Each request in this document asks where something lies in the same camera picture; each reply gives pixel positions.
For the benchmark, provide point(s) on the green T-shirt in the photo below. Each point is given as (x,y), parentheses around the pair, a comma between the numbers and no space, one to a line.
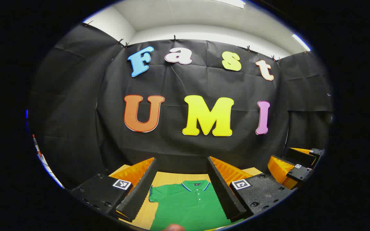
(188,208)

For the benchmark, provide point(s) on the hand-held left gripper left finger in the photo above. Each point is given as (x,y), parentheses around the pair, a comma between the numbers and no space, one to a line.
(140,192)

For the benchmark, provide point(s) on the white desk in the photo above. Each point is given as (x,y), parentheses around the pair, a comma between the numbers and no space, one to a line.
(48,170)

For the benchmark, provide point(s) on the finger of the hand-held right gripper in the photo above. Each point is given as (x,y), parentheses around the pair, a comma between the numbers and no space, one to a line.
(300,158)
(279,170)

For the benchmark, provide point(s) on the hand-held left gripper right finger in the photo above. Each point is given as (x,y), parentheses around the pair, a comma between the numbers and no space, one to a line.
(225,192)

